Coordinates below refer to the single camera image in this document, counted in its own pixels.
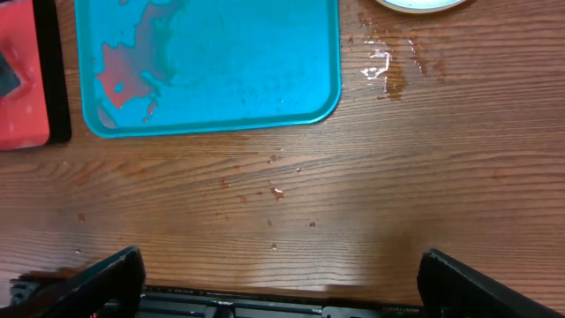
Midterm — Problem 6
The dark green bow-shaped sponge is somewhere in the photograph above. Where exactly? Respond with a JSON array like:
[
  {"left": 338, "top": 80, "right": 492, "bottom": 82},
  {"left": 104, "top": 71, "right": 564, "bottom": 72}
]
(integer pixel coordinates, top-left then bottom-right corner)
[{"left": 0, "top": 53, "right": 21, "bottom": 97}]

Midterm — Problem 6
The light blue plate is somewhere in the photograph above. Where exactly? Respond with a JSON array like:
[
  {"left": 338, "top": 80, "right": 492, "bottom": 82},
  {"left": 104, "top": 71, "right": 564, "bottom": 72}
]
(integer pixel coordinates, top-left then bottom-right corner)
[{"left": 376, "top": 0, "right": 466, "bottom": 14}]

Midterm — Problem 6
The teal plastic serving tray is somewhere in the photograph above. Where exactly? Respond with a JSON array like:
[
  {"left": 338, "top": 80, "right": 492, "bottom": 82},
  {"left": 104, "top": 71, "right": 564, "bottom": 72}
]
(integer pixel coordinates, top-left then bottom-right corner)
[{"left": 75, "top": 0, "right": 342, "bottom": 139}]

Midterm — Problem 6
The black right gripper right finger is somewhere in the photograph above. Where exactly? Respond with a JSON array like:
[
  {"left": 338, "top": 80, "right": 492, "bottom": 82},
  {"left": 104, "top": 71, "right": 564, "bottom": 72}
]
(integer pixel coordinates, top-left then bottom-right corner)
[{"left": 417, "top": 248, "right": 564, "bottom": 318}]

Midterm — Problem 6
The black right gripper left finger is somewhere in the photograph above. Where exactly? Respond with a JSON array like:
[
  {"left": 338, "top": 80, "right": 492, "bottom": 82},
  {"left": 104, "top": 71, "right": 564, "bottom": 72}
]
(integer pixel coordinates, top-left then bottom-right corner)
[{"left": 1, "top": 246, "right": 146, "bottom": 318}]

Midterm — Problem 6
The dark brown tray of red water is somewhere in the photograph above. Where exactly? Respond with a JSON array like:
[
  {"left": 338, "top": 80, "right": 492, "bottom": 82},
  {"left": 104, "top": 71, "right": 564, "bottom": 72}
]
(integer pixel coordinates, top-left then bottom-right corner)
[{"left": 1, "top": 0, "right": 72, "bottom": 151}]

